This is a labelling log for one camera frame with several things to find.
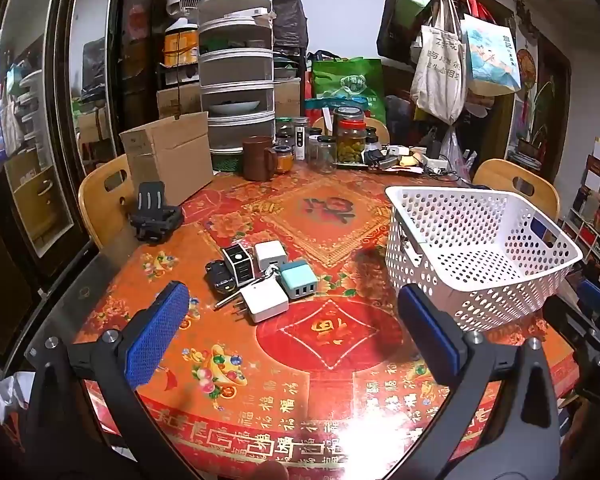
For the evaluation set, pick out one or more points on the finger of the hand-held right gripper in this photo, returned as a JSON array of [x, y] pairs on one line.
[[597, 296]]

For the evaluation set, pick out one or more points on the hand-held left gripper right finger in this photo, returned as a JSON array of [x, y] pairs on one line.
[[430, 330]]

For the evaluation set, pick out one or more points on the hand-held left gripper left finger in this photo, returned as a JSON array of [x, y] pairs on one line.
[[157, 332]]

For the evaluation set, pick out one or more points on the metal key bunch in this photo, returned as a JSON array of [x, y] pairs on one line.
[[227, 302]]

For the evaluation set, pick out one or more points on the black toy car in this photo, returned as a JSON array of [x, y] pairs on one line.
[[220, 276]]

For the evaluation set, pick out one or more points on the white perforated plastic basket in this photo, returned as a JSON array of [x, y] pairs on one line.
[[480, 260]]

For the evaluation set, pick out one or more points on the black and white charger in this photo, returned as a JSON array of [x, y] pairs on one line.
[[238, 264]]

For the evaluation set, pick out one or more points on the white charger with plug prongs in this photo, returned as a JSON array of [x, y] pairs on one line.
[[265, 300]]

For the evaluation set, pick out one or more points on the small white cube charger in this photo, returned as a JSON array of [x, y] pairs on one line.
[[270, 255]]

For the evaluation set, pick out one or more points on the teal multi-port charger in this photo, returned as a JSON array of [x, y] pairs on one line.
[[299, 280]]

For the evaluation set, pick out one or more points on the shelf of books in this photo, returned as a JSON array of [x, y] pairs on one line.
[[597, 210]]

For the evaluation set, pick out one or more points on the black folding phone holder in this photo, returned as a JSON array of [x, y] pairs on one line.
[[152, 215]]

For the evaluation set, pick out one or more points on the red printed tablecloth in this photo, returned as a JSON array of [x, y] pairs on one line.
[[290, 360]]

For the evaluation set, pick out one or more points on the brown cardboard box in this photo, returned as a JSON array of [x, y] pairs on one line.
[[175, 160]]

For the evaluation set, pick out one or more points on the black power adapter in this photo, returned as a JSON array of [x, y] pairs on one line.
[[375, 156]]

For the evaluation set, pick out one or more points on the green plastic basket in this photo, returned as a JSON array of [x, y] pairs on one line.
[[227, 161]]

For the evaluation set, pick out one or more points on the brown mug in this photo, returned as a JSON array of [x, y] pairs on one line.
[[256, 160]]

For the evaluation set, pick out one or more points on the small orange-filled jar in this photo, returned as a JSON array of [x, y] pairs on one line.
[[284, 160]]

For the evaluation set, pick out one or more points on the black-label white bottle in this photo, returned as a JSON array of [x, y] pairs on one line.
[[300, 140]]

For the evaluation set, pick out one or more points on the flat cardboard box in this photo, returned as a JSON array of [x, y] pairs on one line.
[[177, 102]]

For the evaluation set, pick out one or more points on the dark glass-door cabinet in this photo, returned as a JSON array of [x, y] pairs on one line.
[[55, 110]]

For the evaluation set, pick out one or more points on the white printed tote bag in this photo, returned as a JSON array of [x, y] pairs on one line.
[[437, 75]]

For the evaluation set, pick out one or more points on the blue printed tote bag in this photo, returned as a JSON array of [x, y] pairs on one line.
[[492, 60]]

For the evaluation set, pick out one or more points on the green shopping bag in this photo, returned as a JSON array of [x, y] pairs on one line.
[[347, 85]]

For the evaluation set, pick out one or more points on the grey tiered food cover tower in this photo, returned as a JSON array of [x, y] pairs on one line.
[[236, 70]]

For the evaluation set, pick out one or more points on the orange-label plastic container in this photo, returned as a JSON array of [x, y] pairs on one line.
[[180, 45]]

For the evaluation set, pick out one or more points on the black hanging bag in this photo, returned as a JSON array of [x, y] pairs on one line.
[[392, 25]]

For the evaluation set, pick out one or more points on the black plastic bag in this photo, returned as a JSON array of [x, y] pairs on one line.
[[289, 17]]

